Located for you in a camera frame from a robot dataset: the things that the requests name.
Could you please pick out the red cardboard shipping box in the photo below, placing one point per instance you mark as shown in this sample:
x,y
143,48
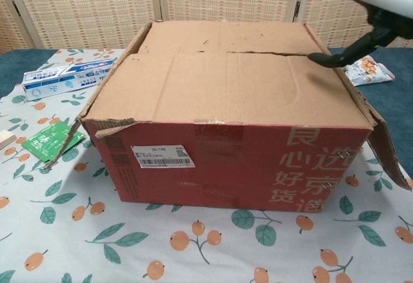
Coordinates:
x,y
226,102

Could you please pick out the blue white toothpaste box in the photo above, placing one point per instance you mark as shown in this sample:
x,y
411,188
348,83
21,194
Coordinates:
x,y
67,76

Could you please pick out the white rectangular block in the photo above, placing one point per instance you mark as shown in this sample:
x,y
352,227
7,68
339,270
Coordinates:
x,y
6,140

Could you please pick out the white blue snack bag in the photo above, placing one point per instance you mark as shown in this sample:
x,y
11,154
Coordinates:
x,y
371,70

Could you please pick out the bamboo folding screen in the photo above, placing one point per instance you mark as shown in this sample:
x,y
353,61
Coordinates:
x,y
96,5

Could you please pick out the green tea sachet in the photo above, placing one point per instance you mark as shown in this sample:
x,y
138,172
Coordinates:
x,y
42,142

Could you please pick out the floral fruit print tablecloth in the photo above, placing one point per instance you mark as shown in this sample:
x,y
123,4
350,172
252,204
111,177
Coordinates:
x,y
64,231

